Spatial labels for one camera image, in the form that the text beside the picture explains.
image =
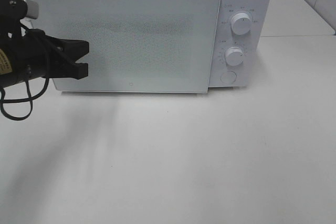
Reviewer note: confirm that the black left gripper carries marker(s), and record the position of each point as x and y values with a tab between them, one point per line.
36	55

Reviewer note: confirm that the round white door button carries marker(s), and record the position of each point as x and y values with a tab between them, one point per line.
228	77

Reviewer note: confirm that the white timer knob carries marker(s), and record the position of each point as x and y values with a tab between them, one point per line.
234	56

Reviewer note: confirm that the white microwave door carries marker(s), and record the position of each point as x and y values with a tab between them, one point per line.
161	46

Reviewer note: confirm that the upper white power knob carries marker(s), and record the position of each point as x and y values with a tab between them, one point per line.
241	22

